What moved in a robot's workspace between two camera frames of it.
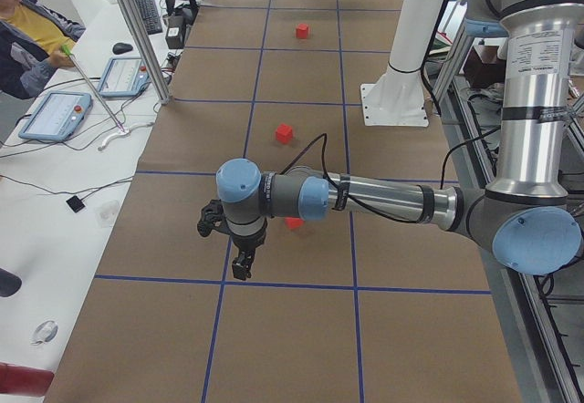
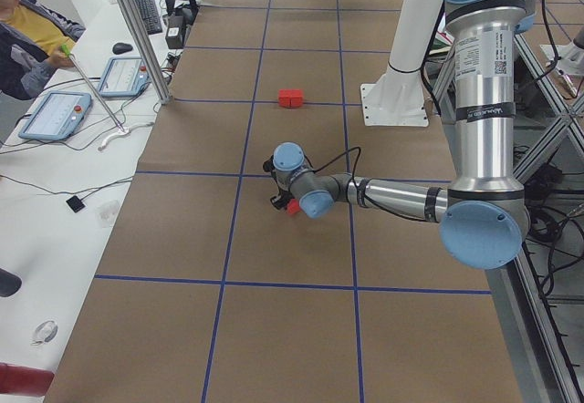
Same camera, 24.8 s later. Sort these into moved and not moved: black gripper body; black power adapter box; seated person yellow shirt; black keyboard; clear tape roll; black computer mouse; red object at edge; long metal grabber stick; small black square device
Moved: black gripper body
Not moved: black power adapter box; red object at edge; seated person yellow shirt; long metal grabber stick; black computer mouse; clear tape roll; small black square device; black keyboard
